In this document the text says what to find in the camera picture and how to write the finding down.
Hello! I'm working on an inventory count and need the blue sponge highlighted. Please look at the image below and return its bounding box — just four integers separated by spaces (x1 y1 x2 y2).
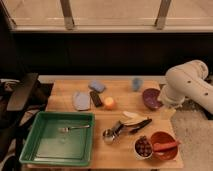
88 80 105 93

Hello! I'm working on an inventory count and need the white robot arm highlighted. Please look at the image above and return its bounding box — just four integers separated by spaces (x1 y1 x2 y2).
158 60 213 120

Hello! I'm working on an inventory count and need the purple bowl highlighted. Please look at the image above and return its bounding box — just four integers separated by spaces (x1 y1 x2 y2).
142 88 162 110

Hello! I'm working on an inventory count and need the carrot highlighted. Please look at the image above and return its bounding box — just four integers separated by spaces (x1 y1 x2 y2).
153 141 180 152

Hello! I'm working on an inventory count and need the light blue cup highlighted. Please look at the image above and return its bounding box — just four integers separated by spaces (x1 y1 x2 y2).
132 78 143 91

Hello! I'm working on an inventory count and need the orange fruit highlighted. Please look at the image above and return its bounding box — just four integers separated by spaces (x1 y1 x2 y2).
104 97 116 110

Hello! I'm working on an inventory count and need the silver ice cream scoop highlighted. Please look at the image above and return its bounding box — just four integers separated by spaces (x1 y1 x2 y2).
102 121 124 144

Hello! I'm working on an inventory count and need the black rectangular block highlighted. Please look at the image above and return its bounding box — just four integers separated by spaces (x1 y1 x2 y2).
90 91 103 107

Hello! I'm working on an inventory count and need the silver fork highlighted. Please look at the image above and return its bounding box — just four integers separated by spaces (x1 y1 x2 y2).
58 125 90 133

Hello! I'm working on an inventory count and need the green plastic tray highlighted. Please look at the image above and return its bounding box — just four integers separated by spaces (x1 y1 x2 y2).
19 112 95 167

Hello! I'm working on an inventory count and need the black chair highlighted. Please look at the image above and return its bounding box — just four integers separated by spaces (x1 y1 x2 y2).
0 73 48 171

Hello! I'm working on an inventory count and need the black handled utensil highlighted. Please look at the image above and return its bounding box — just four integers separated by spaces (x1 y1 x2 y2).
129 119 152 134

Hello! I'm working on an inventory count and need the window frame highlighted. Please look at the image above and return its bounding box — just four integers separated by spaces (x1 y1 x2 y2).
0 0 213 33

